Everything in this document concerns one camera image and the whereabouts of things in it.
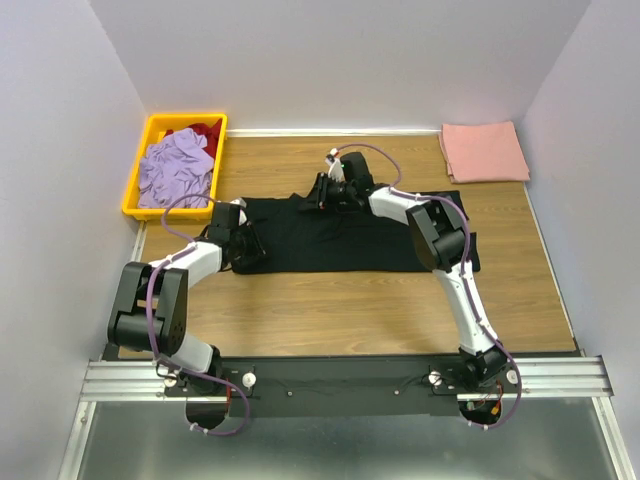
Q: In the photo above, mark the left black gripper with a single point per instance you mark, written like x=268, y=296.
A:
x=257, y=252

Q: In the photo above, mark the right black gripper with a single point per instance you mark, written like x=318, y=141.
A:
x=322, y=184

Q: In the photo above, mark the black t shirt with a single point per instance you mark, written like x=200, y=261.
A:
x=316, y=242

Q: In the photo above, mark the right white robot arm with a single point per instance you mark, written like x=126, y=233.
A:
x=442, y=241

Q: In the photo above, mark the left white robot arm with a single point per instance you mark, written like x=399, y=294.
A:
x=150, y=309

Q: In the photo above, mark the lavender t shirt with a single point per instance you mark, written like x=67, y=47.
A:
x=177, y=171

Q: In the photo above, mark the red t shirt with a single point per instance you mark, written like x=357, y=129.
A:
x=212, y=137

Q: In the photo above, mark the folded pink t shirt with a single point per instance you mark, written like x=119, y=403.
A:
x=483, y=153

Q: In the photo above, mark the yellow plastic bin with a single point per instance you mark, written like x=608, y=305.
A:
x=153, y=132

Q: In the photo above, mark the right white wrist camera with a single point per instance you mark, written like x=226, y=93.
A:
x=335, y=167

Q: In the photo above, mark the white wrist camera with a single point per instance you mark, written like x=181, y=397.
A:
x=335, y=167
x=241, y=203

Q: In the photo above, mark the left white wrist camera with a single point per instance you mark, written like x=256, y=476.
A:
x=241, y=203

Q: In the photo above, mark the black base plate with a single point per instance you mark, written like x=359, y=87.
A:
x=346, y=386

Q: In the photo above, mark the aluminium frame rail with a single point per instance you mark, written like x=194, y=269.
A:
x=560, y=426

